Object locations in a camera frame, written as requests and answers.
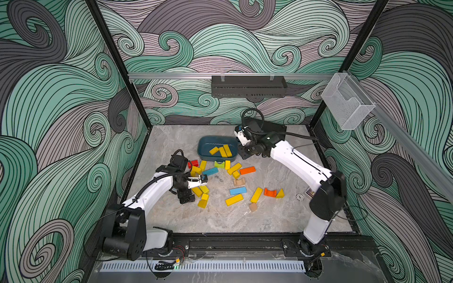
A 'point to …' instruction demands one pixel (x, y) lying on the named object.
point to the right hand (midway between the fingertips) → (240, 150)
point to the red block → (193, 163)
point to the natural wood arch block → (240, 182)
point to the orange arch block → (271, 193)
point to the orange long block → (247, 170)
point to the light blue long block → (238, 190)
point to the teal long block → (210, 171)
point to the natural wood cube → (253, 207)
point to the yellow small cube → (236, 174)
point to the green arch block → (219, 165)
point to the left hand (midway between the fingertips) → (189, 186)
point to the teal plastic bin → (206, 143)
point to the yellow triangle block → (281, 194)
